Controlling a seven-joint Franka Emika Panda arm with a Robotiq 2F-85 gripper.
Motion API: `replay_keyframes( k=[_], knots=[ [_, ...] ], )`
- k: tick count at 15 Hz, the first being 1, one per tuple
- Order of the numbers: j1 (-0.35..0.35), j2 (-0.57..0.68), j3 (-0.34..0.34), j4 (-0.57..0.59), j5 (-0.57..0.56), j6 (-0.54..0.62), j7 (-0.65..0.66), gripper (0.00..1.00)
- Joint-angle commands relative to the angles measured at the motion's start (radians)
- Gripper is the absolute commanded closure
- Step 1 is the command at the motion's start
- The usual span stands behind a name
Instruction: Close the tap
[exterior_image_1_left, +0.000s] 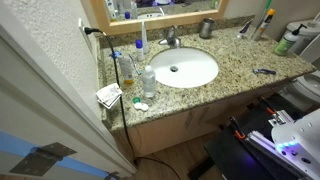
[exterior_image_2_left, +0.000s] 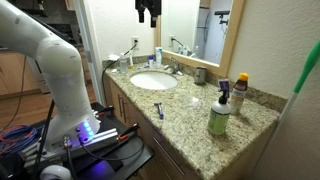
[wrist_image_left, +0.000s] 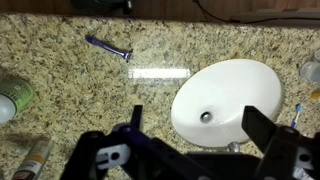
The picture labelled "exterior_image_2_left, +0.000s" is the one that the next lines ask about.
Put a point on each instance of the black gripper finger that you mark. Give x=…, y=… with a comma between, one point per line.
x=141, y=16
x=153, y=21

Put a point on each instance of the chrome faucet tap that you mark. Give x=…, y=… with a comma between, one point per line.
x=174, y=67

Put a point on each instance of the white oval sink basin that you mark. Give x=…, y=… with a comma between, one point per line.
x=153, y=80

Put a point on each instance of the green white mop handle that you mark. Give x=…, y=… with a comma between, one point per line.
x=310, y=62

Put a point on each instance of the wooden vanity cabinet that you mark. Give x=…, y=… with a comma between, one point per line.
x=181, y=140

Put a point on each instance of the small blue cap bottle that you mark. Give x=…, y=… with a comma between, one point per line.
x=151, y=61

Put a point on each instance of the grey metal cup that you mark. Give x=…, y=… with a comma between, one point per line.
x=200, y=75

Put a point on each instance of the white tube blue cap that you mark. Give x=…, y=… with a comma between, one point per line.
x=158, y=53

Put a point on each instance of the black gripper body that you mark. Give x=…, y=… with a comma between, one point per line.
x=153, y=6

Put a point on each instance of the wood framed mirror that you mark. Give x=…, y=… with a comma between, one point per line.
x=199, y=33

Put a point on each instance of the clear plastic bottle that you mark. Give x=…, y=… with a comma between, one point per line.
x=123, y=63

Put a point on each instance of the yellow bottom lotion tube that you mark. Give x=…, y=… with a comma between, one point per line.
x=130, y=61

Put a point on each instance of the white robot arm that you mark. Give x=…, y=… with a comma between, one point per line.
x=61, y=66

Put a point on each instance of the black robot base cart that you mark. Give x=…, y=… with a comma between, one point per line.
x=114, y=153

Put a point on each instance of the wall power outlet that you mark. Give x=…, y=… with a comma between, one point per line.
x=135, y=42

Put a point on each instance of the green soap pump bottle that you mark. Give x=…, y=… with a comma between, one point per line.
x=219, y=114

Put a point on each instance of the orange cap sunscreen spray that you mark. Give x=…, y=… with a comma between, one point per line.
x=238, y=93

